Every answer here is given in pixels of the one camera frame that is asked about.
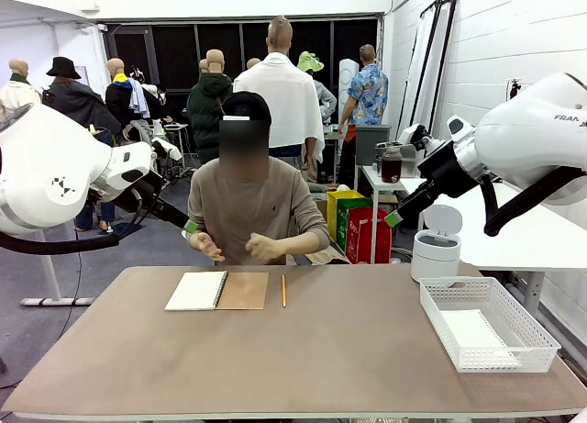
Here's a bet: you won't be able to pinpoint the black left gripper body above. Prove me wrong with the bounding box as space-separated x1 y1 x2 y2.
132 174 190 229

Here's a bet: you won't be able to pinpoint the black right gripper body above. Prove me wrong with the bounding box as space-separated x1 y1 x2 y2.
415 140 479 198

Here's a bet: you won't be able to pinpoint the kraft cover spiral notebook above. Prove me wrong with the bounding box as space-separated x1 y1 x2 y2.
163 270 271 312

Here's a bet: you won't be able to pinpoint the white paper sheet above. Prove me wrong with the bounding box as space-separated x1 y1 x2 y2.
438 308 523 368

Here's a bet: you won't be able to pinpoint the person's left forearm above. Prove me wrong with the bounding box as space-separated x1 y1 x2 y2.
282 232 320 259

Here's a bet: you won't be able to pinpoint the person's right hand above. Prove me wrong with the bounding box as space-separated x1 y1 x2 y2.
188 231 227 263

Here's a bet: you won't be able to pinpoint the person's left hand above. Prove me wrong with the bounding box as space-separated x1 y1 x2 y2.
245 232 288 264

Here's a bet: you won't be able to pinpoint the glass jar with dark liquid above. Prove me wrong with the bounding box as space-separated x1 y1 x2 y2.
380 145 404 184

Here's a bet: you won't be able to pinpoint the small white side table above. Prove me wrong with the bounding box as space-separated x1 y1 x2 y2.
359 164 414 263

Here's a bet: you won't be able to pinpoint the red bag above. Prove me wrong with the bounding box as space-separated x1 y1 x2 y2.
346 206 394 264

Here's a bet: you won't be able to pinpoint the white lidded trash can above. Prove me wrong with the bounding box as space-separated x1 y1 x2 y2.
410 204 463 284

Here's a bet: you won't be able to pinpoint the person's beige sweater torso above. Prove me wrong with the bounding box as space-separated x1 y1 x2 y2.
187 156 331 266

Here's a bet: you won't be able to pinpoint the green bag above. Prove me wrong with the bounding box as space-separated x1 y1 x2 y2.
336 197 373 245

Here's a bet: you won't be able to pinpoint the yellow-green bag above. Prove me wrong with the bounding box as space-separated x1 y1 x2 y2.
326 189 368 243

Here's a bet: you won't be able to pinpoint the grey bin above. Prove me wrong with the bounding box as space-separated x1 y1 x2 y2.
355 124 393 167

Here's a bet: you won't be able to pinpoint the small white background table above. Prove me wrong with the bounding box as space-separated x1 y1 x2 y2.
162 122 192 172

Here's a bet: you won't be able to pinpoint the person's blurred head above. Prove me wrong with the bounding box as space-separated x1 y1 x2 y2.
218 117 271 180

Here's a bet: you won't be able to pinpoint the black framed white panels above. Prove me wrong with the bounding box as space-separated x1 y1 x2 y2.
396 0 459 142

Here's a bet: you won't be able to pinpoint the seated person in black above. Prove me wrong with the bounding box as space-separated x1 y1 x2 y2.
146 85 173 124

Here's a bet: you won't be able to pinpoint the man in blue floral shirt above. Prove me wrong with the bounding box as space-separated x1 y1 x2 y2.
338 43 390 190

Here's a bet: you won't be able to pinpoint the mannequin in dark puffer jacket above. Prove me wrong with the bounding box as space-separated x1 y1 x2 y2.
186 49 236 165

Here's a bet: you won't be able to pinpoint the large white desk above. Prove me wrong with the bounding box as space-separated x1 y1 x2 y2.
399 177 587 305

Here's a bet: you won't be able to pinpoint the mannequin with yellow scarf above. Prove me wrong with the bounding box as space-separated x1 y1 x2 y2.
105 58 152 138

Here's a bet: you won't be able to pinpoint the white T-leg stand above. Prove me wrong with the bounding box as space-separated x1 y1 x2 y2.
20 229 96 307

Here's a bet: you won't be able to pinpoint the mannequin with black hat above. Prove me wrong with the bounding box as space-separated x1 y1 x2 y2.
40 56 123 234

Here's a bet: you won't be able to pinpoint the person's black cap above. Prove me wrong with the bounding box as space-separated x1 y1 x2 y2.
221 91 272 121

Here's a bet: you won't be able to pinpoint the tall white appliance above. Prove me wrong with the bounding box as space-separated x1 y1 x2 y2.
338 58 361 103

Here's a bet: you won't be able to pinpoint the mannequin with white shawl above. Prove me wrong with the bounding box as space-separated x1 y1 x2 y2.
232 16 327 185

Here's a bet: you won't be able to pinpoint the white perforated plastic basket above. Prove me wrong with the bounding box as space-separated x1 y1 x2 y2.
419 275 562 374

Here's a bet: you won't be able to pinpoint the mannequin in cream coat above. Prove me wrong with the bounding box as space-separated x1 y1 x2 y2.
0 59 43 121

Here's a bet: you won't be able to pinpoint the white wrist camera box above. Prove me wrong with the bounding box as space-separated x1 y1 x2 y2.
397 122 435 156

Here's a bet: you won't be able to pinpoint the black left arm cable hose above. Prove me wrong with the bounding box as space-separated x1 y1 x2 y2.
0 232 121 257

